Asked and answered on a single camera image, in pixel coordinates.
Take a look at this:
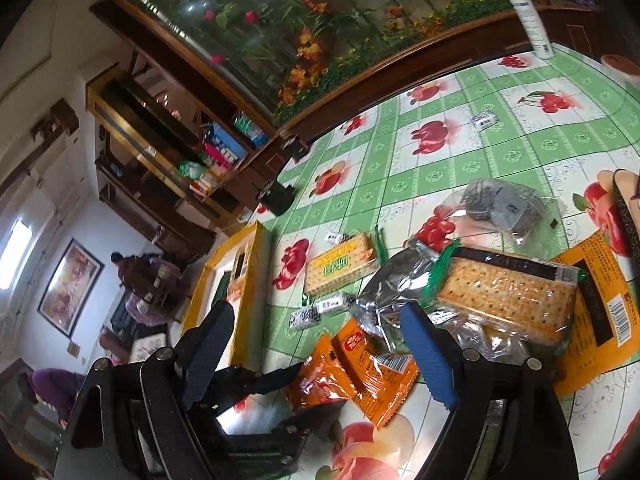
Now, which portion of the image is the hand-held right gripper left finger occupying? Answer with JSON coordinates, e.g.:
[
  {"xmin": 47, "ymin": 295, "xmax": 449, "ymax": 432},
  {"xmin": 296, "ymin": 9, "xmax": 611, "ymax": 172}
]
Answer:
[{"xmin": 54, "ymin": 300, "xmax": 236, "ymax": 480}]

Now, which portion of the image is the window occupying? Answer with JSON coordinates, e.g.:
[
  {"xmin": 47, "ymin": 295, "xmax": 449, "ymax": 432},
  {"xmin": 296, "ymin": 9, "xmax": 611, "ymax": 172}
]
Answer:
[{"xmin": 0, "ymin": 217, "xmax": 32, "ymax": 291}]

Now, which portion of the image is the white spray bottle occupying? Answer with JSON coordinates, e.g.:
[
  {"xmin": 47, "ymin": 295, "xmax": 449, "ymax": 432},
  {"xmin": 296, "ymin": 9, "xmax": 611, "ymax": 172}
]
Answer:
[{"xmin": 501, "ymin": 0, "xmax": 556, "ymax": 60}]

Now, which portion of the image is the red and white container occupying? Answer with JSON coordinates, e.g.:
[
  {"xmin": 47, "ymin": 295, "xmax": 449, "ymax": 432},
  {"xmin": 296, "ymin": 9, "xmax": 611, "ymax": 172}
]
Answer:
[{"xmin": 601, "ymin": 54, "xmax": 640, "ymax": 86}]

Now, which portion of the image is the wooden wall bracket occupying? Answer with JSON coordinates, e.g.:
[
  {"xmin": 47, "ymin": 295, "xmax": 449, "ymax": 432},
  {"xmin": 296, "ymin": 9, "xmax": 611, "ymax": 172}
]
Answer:
[{"xmin": 27, "ymin": 99, "xmax": 81, "ymax": 148}]

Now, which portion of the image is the large cracker packet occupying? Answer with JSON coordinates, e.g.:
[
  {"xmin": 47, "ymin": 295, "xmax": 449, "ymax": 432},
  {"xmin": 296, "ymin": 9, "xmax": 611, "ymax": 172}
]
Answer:
[{"xmin": 420, "ymin": 245, "xmax": 586, "ymax": 348}]

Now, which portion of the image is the pink-soled black sandal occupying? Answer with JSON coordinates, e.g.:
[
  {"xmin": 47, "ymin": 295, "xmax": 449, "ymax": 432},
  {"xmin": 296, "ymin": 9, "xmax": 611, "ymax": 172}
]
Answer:
[{"xmin": 597, "ymin": 167, "xmax": 640, "ymax": 261}]

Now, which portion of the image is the clear bag of grey packets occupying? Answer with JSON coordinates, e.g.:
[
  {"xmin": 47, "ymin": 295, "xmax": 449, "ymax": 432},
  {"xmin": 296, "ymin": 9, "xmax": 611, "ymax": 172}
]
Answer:
[{"xmin": 440, "ymin": 177, "xmax": 561, "ymax": 248}]

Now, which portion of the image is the wooden-framed planted aquarium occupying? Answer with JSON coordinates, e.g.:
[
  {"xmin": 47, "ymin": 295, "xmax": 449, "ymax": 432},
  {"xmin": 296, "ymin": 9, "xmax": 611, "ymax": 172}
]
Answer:
[{"xmin": 97, "ymin": 0, "xmax": 556, "ymax": 128}]

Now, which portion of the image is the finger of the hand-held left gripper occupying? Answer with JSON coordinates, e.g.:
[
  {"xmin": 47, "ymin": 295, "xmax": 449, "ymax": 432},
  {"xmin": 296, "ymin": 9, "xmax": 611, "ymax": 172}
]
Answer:
[
  {"xmin": 207, "ymin": 360, "xmax": 306, "ymax": 413},
  {"xmin": 215, "ymin": 400, "xmax": 348, "ymax": 480}
]

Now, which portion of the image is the framed wall picture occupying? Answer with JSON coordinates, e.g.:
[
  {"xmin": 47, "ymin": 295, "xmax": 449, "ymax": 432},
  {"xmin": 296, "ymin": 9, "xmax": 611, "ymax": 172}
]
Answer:
[{"xmin": 37, "ymin": 237, "xmax": 106, "ymax": 338}]

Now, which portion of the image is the yellow cardboard box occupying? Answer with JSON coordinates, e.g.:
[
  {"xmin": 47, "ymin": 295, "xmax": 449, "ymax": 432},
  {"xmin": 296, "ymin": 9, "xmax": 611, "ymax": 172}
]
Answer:
[{"xmin": 181, "ymin": 220, "xmax": 273, "ymax": 368}]

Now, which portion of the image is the small black box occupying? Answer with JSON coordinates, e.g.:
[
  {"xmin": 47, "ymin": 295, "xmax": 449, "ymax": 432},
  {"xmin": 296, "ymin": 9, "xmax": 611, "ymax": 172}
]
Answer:
[{"xmin": 280, "ymin": 132, "xmax": 312, "ymax": 162}]

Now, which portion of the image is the large orange snack bag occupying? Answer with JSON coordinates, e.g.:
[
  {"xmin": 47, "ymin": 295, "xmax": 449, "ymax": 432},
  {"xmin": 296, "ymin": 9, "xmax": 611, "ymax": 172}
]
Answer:
[{"xmin": 547, "ymin": 230, "xmax": 640, "ymax": 398}]

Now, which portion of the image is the wooden shelf cabinet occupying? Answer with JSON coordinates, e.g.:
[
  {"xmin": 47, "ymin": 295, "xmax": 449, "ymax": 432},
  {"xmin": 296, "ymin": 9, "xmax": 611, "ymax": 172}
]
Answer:
[{"xmin": 85, "ymin": 62, "xmax": 281, "ymax": 261}]

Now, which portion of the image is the blue box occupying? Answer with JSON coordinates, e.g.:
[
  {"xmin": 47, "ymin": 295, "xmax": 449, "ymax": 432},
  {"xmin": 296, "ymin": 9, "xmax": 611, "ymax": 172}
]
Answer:
[{"xmin": 202, "ymin": 121, "xmax": 249, "ymax": 166}]

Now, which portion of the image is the green and white pack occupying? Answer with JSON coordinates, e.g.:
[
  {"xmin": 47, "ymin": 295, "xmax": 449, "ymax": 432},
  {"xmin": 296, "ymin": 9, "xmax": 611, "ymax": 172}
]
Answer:
[{"xmin": 232, "ymin": 111, "xmax": 268, "ymax": 148}]

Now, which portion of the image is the silver foil bag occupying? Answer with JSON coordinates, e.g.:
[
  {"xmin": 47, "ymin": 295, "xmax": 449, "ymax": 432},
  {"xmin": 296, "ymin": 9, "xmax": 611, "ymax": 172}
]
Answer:
[{"xmin": 354, "ymin": 245, "xmax": 453, "ymax": 348}]

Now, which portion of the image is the small orange snack packet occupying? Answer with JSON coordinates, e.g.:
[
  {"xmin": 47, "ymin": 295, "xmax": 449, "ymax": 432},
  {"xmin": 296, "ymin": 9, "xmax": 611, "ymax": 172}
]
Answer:
[
  {"xmin": 332, "ymin": 317, "xmax": 421, "ymax": 428},
  {"xmin": 285, "ymin": 332, "xmax": 358, "ymax": 413}
]

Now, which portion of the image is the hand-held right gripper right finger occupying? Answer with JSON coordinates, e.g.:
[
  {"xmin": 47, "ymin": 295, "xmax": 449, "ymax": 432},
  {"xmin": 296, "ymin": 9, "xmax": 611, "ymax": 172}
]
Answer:
[{"xmin": 399, "ymin": 301, "xmax": 582, "ymax": 480}]

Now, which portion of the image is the dark wooden cabinet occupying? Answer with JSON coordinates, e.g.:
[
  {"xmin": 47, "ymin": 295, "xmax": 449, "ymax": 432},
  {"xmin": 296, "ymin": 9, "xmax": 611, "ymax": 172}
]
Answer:
[{"xmin": 520, "ymin": 0, "xmax": 606, "ymax": 61}]

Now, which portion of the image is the small yellow cracker packet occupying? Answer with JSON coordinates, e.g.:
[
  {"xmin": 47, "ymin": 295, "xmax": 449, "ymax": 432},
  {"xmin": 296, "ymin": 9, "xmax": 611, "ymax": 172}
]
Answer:
[{"xmin": 301, "ymin": 230, "xmax": 386, "ymax": 297}]

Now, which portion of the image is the green fruit-print tablecloth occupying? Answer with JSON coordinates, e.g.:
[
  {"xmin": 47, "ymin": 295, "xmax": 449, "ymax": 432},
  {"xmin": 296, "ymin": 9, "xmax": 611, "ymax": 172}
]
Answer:
[{"xmin": 220, "ymin": 42, "xmax": 640, "ymax": 480}]

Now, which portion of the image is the green packet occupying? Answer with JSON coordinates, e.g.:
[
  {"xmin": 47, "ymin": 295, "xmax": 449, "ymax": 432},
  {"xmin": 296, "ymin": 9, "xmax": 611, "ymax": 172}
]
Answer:
[{"xmin": 178, "ymin": 160, "xmax": 208, "ymax": 181}]

